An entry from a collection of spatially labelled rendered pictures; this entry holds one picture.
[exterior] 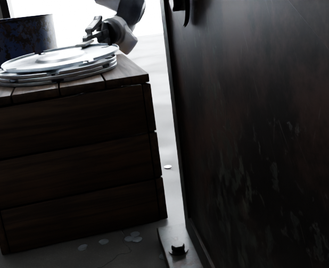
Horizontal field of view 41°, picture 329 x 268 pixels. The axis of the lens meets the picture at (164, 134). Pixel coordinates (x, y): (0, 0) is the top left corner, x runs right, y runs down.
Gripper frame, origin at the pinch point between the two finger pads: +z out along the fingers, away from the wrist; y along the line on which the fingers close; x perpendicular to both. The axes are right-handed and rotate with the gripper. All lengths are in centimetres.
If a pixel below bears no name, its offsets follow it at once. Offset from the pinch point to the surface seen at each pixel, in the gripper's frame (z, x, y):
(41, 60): 19.1, -3.4, 0.9
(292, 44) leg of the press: 82, 53, 13
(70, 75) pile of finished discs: 28.8, 8.5, -0.9
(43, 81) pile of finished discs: 31.4, 3.1, -1.2
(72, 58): 18.1, 4.3, 0.6
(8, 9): -318, -226, -8
